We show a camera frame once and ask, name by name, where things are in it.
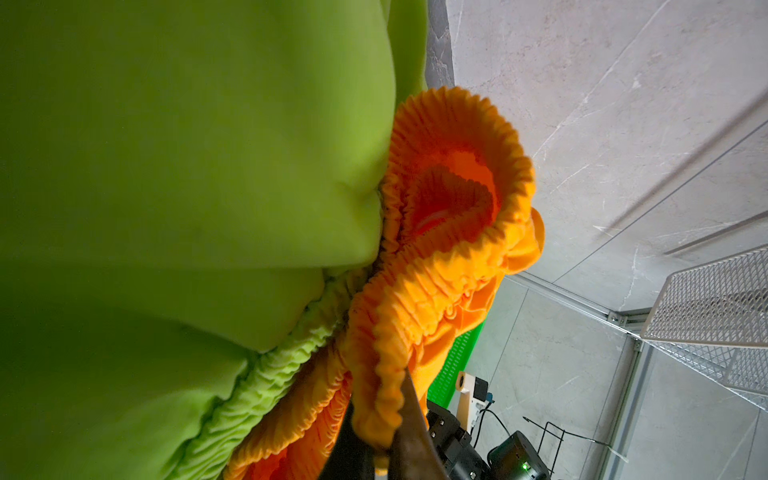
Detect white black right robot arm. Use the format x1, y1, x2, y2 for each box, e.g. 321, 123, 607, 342
427, 401, 551, 480

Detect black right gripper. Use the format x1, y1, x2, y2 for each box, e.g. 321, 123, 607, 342
426, 401, 491, 480

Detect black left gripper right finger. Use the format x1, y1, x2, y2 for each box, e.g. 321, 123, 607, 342
388, 370, 448, 480

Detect lime green shorts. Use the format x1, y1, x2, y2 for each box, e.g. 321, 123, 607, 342
1, 1, 428, 479

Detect black wire hook rack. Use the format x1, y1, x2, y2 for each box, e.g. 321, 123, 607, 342
523, 416, 629, 477

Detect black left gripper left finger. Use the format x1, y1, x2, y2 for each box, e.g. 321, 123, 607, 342
318, 403, 375, 480

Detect white wire mesh basket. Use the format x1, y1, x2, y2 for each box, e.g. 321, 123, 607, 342
640, 245, 767, 410

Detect orange shorts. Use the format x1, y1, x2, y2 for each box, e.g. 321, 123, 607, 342
223, 87, 545, 479

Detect green plastic basket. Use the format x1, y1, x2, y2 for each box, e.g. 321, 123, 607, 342
427, 323, 484, 408

